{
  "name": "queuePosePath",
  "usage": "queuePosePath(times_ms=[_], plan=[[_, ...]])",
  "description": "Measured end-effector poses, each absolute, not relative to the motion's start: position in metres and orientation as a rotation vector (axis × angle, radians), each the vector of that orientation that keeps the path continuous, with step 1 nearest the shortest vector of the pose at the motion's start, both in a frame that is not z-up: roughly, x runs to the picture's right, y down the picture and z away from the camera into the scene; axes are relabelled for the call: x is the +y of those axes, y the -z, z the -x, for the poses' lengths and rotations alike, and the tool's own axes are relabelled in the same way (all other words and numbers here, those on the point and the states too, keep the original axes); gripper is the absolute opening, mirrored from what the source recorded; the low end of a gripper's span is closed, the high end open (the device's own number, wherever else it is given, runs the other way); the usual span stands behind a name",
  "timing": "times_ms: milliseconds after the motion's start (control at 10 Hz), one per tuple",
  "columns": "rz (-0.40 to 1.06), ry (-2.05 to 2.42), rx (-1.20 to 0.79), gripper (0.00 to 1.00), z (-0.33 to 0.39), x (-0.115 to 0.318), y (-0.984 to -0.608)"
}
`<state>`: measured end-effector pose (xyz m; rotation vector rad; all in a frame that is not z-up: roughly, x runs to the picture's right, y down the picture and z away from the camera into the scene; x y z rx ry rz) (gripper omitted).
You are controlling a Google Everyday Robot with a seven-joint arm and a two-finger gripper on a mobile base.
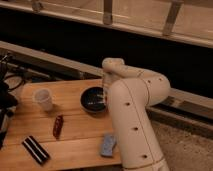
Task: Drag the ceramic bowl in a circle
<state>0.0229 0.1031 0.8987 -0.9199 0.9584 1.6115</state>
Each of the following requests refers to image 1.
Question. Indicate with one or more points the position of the black equipment with cables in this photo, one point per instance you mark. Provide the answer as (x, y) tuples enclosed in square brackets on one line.
[(7, 101)]

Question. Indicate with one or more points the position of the translucent plastic cup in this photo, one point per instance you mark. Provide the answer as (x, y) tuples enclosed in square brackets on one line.
[(43, 97)]

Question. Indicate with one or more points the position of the blue sponge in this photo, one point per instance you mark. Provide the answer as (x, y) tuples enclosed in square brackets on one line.
[(107, 146)]

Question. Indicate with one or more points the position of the black white striped block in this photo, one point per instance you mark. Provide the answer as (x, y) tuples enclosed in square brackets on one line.
[(40, 155)]

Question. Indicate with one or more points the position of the black ceramic bowl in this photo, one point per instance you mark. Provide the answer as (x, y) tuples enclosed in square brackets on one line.
[(92, 100)]

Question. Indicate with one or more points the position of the metal window frame rail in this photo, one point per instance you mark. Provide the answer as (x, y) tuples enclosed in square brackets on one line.
[(188, 21)]

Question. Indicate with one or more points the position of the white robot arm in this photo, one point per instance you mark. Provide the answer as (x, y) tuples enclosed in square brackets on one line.
[(128, 91)]

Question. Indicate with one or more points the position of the red pocket knife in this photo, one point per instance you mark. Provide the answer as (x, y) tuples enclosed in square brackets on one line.
[(58, 126)]

